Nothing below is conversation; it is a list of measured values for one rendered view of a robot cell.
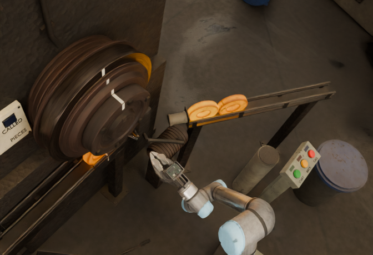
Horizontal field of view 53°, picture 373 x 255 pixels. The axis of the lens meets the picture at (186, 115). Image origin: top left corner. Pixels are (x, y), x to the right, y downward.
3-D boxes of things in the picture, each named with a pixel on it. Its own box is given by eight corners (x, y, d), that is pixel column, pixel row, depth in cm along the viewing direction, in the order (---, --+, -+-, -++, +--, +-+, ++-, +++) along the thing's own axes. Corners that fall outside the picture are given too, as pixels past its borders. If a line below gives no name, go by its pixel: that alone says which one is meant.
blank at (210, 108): (187, 103, 176) (189, 109, 175) (218, 97, 179) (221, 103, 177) (185, 118, 190) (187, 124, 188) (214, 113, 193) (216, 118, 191)
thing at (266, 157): (228, 186, 242) (253, 155, 197) (238, 174, 248) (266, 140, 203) (242, 199, 239) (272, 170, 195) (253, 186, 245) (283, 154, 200)
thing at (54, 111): (48, 168, 140) (20, 103, 99) (135, 94, 162) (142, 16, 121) (59, 179, 138) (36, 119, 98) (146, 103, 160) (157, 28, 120)
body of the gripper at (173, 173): (175, 159, 159) (195, 179, 160) (169, 162, 167) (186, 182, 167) (164, 171, 155) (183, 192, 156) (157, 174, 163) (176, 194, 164)
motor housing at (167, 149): (139, 180, 234) (145, 144, 188) (162, 157, 245) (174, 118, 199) (155, 194, 232) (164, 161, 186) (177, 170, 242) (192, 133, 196)
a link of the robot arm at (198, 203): (198, 219, 166) (206, 219, 158) (182, 201, 165) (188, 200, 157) (210, 206, 169) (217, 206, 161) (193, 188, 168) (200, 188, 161)
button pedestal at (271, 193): (243, 203, 238) (280, 168, 185) (263, 177, 249) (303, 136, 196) (263, 220, 235) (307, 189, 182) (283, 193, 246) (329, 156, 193)
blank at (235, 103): (218, 97, 179) (220, 103, 177) (248, 91, 182) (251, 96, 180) (214, 113, 193) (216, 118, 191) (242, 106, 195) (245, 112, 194)
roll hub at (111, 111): (84, 159, 134) (77, 122, 110) (139, 111, 147) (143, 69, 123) (95, 169, 133) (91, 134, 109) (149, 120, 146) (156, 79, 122)
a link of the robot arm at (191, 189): (193, 189, 168) (181, 202, 164) (186, 181, 168) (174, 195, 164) (200, 187, 161) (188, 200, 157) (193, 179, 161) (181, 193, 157)
